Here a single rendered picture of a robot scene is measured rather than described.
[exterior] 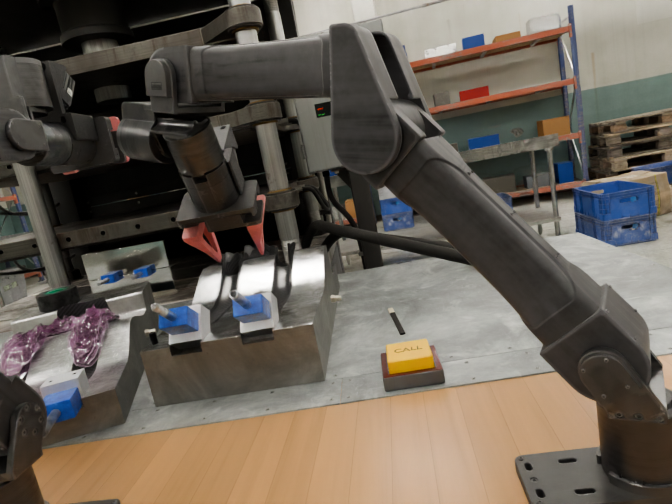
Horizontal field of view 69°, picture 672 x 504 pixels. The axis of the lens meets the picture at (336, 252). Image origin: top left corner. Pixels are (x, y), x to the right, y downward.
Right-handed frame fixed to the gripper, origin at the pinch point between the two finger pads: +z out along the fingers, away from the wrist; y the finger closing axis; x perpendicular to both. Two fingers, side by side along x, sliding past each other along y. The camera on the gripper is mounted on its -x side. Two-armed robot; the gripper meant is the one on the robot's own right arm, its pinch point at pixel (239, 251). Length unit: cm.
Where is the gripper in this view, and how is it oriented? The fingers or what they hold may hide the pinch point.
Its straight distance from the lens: 70.6
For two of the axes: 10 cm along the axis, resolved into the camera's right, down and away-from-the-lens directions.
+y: -9.8, 1.7, 0.9
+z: 1.9, 7.4, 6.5
